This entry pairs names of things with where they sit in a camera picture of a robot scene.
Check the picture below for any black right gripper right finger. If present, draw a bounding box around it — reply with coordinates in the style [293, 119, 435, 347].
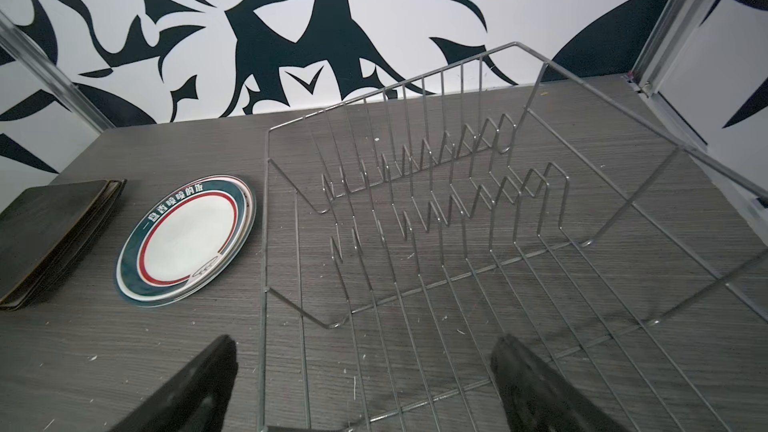
[490, 334, 626, 431]

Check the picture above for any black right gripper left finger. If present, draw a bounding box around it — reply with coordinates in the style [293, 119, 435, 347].
[112, 335, 238, 431]

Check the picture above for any round white plate green rim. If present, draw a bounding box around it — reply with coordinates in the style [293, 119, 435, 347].
[115, 175, 258, 308]

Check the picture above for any black plate orange rim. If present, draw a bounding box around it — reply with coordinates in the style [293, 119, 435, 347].
[1, 179, 127, 310]

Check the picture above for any wire metal dish rack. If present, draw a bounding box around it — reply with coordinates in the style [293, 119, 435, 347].
[256, 43, 767, 431]

